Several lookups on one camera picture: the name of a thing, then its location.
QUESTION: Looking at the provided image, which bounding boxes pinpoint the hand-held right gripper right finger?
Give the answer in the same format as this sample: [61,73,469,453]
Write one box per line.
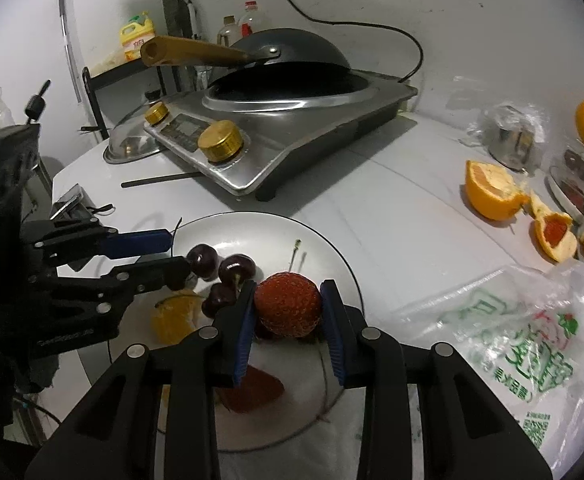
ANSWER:
[319,279,555,480]

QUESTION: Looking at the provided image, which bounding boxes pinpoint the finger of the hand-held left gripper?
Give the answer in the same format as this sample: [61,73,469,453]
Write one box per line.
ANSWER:
[27,255,193,331]
[19,220,173,272]

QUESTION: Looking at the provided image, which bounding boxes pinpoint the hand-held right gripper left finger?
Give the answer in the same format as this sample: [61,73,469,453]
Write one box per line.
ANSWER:
[24,279,259,480]

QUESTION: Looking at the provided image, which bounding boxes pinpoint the mandarin segment chunk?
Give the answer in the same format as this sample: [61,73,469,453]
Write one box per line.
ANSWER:
[152,292,207,346]

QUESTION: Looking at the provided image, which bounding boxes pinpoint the red strawberry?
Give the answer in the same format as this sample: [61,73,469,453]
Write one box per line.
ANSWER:
[253,271,323,338]
[219,364,285,413]

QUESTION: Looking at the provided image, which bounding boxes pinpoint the white plate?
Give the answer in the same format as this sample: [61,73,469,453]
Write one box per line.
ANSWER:
[152,211,365,453]

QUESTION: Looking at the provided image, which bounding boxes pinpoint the green printed clear plastic bag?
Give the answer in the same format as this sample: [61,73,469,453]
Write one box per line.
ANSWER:
[392,260,584,466]

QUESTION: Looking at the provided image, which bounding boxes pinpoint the black chopstick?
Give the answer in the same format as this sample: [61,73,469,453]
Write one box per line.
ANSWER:
[121,172,203,188]

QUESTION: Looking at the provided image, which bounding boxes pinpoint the black metal rack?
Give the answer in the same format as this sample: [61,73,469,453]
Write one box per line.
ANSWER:
[81,60,167,141]

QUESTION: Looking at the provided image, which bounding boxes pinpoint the grey metal bar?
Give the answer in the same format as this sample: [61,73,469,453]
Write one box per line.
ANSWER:
[58,0,84,103]

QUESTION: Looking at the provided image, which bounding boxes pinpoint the yellow detergent bottle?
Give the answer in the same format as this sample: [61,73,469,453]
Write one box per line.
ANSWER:
[118,11,157,63]

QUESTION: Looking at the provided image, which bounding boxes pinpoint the peeled orange half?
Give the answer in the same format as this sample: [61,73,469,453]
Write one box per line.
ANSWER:
[464,160,530,221]

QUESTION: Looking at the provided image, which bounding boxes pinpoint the silver induction cooker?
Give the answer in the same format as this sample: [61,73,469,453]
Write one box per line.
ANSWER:
[143,72,419,201]

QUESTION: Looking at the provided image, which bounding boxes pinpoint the orange peel with red piece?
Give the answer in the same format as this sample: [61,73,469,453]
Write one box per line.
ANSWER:
[529,192,577,263]

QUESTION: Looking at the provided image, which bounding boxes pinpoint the red-capped clear bottle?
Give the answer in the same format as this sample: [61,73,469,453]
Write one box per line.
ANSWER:
[237,1,273,36]

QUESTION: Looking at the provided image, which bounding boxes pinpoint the steel cup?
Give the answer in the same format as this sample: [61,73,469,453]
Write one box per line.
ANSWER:
[486,120,535,171]

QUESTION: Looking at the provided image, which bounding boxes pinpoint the crumpled clear plastic bag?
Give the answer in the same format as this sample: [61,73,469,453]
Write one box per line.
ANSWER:
[454,75,547,173]

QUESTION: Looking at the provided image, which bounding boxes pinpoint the row of dark cherries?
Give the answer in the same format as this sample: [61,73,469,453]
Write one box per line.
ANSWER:
[546,147,584,221]

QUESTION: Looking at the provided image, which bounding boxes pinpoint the black cable with spring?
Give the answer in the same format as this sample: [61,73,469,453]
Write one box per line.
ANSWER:
[23,79,53,126]

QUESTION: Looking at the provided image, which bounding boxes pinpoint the grey wall pipe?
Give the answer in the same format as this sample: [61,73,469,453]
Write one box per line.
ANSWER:
[157,0,180,96]

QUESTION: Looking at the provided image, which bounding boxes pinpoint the black wok with wooden handle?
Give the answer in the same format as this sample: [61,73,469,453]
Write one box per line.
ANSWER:
[139,27,353,98]

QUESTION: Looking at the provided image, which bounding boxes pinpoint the black cooker cable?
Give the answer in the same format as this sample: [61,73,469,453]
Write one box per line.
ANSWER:
[272,0,425,83]

